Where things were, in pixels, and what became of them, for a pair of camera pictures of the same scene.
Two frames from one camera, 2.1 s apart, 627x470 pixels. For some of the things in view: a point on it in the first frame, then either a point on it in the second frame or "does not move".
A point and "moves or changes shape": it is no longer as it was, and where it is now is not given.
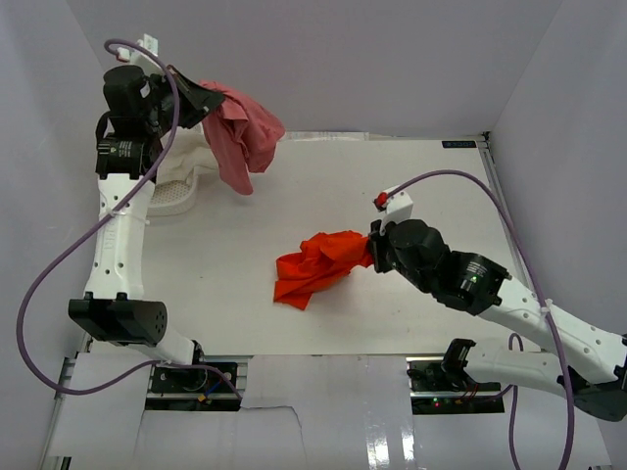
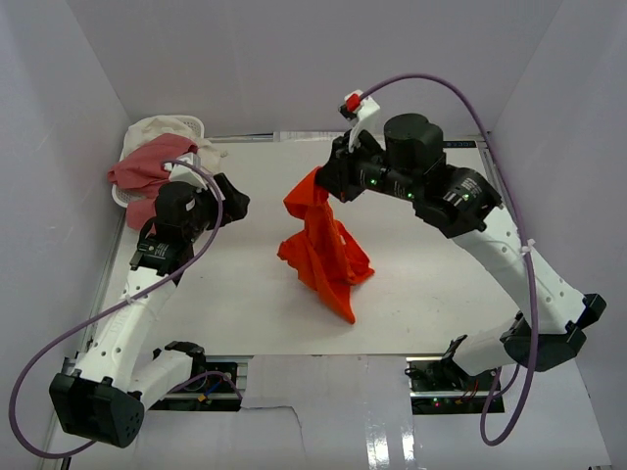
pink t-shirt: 242,137 moves or changes shape
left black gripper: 199,101 to 234,207
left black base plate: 193,389 does not move
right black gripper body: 384,256 to 361,169
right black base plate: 433,390 does not move
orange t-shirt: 322,260 moves or changes shape
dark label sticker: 458,144 does not move
